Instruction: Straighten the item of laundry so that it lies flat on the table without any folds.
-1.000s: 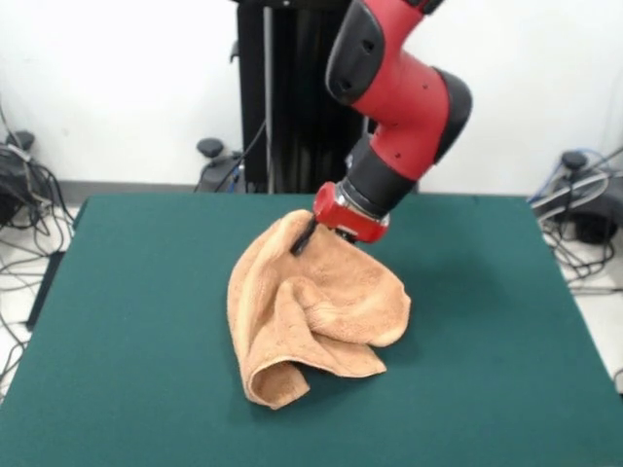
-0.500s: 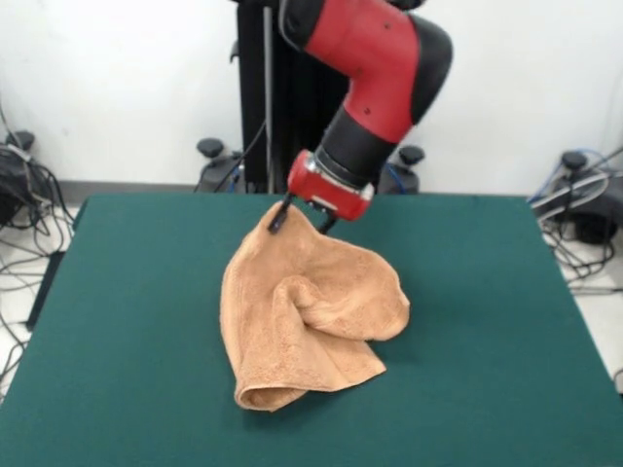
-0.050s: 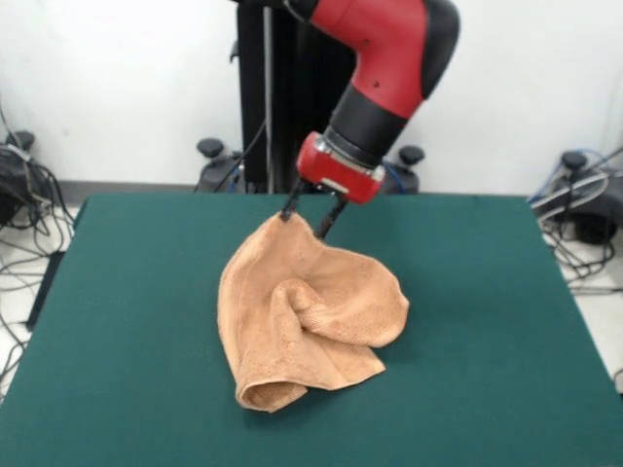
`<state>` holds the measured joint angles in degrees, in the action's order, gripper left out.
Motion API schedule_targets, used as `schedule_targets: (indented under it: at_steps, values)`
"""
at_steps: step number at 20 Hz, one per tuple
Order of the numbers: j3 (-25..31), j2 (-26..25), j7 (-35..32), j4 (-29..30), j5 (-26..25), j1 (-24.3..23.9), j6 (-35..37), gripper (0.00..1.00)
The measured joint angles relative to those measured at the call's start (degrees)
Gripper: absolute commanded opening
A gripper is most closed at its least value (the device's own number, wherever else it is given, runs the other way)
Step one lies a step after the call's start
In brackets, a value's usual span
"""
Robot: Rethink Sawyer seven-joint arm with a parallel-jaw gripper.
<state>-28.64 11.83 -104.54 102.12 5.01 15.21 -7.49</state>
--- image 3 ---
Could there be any black caster base leg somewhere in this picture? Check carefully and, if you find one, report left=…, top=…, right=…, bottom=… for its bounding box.
left=0, top=129, right=36, bottom=228
left=534, top=150, right=623, bottom=244

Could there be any tangle of black cables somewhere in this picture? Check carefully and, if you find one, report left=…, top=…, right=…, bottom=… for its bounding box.
left=0, top=96, right=79, bottom=405
left=528, top=145, right=623, bottom=298

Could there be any tan terry towel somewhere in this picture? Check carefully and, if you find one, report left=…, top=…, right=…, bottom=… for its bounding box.
left=216, top=213, right=411, bottom=414

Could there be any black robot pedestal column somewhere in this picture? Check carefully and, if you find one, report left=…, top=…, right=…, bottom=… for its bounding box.
left=228, top=0, right=390, bottom=196

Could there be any blue cable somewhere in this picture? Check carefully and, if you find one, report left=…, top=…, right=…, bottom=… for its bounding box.
left=384, top=164, right=408, bottom=192

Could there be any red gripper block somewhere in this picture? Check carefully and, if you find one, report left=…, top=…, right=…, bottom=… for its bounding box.
left=279, top=131, right=385, bottom=240

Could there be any black pedestal base leg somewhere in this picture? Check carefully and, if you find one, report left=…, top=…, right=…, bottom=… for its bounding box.
left=194, top=137, right=244, bottom=195
left=382, top=144, right=426, bottom=195

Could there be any black pedestal cable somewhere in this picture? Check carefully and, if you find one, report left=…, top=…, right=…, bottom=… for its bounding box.
left=213, top=119, right=269, bottom=194

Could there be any dark green tablecloth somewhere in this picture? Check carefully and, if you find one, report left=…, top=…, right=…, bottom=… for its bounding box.
left=0, top=193, right=623, bottom=467

